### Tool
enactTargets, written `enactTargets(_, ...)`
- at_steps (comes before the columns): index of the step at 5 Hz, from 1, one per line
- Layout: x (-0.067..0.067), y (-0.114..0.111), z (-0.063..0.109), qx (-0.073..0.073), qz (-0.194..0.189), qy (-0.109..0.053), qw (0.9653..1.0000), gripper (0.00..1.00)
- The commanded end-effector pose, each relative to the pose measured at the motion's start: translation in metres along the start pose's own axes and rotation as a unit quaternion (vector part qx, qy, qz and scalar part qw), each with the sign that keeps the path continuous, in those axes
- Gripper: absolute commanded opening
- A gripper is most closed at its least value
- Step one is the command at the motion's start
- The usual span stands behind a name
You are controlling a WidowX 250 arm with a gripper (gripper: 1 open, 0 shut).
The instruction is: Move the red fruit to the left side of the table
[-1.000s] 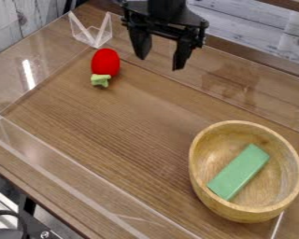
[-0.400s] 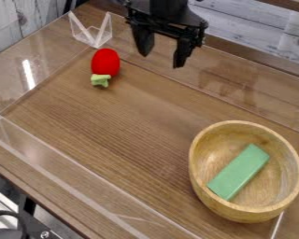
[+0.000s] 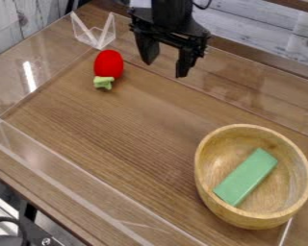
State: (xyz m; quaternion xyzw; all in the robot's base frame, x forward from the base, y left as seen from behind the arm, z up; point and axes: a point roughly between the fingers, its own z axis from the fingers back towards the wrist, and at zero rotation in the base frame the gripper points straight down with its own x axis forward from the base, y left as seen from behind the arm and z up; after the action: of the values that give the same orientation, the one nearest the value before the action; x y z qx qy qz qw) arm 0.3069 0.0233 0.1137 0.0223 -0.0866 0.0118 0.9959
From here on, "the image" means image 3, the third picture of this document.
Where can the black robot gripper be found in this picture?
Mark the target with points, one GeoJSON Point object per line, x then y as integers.
{"type": "Point", "coordinates": [165, 22]}

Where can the red plush strawberry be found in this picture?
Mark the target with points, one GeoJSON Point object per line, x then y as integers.
{"type": "Point", "coordinates": [106, 68]}

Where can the clear acrylic table fence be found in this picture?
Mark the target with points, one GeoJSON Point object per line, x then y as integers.
{"type": "Point", "coordinates": [102, 158]}

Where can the wooden bowl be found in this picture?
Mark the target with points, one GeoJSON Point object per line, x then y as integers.
{"type": "Point", "coordinates": [279, 196]}

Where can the green rectangular block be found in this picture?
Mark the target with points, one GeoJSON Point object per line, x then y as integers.
{"type": "Point", "coordinates": [243, 180]}

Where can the clear acrylic corner bracket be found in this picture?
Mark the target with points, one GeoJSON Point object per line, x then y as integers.
{"type": "Point", "coordinates": [94, 37]}

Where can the black table leg bracket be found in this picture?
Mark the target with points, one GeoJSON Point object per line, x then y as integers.
{"type": "Point", "coordinates": [37, 236]}

